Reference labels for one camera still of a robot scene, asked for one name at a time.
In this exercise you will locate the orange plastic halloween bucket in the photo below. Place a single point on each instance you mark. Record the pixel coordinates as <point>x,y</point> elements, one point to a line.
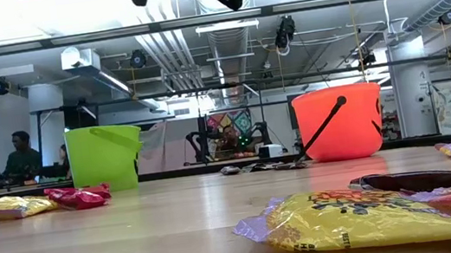
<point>353,136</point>

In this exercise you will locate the green plastic halloween bucket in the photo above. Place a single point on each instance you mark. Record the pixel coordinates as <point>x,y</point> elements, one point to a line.
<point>99,165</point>

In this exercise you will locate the black hanging ceiling device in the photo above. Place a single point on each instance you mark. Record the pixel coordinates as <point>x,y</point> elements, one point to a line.
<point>286,31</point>

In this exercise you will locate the grey overhead rig beam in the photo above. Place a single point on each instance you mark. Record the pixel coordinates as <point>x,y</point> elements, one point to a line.
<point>108,33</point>

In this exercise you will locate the colourful patchwork quilt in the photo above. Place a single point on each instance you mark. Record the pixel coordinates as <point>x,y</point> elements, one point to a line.
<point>233,119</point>

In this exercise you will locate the person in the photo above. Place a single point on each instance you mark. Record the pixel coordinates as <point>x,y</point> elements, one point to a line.
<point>231,136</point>
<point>65,163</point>
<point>23,162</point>

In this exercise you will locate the black background robot station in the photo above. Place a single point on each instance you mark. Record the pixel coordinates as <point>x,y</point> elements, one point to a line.
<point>195,148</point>

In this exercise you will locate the beige hanging tarp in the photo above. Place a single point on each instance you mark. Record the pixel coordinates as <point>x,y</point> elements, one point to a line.
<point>167,147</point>

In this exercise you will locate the small white box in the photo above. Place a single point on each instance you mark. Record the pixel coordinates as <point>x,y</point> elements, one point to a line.
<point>270,151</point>

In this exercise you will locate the white round pillar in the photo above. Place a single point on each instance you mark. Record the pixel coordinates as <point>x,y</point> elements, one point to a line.
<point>411,93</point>

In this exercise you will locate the white square pillar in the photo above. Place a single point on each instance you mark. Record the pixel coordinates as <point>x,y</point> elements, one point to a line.
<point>47,119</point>

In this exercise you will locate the white ceiling duct box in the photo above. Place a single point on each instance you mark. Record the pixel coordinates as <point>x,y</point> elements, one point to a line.
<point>81,58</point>

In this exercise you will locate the black aluminium table frame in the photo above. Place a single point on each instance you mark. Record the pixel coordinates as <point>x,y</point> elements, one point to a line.
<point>162,175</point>

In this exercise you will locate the silver ribbed ventilation duct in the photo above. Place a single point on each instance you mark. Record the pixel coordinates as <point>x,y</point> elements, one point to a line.
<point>433,11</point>

